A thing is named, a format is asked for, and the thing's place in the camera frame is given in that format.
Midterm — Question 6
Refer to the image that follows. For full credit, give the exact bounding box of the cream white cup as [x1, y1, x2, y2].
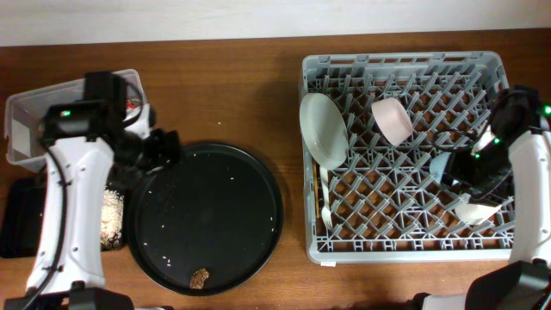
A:
[454, 193, 502, 226]

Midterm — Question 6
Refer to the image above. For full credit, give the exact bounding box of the light blue cup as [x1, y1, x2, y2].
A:
[429, 152, 451, 184]

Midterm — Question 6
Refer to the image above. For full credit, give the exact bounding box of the pink bowl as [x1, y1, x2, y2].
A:
[371, 98, 413, 146]

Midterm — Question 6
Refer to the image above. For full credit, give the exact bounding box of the white plastic fork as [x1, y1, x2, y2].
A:
[319, 166, 333, 231]

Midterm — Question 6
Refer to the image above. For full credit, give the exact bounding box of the grey plate with rice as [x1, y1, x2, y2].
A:
[300, 93, 349, 170]

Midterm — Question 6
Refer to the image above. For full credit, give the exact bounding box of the wooden chopstick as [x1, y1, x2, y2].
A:
[313, 159, 320, 219]

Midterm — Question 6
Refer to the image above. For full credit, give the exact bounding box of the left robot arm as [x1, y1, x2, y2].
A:
[4, 69, 179, 309]

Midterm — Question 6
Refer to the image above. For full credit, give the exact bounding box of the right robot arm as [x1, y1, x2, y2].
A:
[407, 85, 550, 309]

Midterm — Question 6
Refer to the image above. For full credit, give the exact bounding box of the grey dishwasher rack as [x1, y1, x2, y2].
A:
[300, 51, 515, 264]

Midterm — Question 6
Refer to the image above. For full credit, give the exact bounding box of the pile of rice and shells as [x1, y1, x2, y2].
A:
[100, 189, 124, 251]

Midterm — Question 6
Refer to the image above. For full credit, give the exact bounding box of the round black tray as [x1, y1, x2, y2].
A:
[124, 143, 283, 296]

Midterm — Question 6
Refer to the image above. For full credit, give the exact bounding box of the clear plastic bin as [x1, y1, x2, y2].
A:
[3, 69, 148, 172]

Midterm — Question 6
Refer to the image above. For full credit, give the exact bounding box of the black rectangular tray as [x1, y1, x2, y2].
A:
[1, 178, 46, 258]

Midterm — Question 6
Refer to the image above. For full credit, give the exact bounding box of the brown food scrap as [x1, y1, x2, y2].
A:
[189, 268, 210, 289]

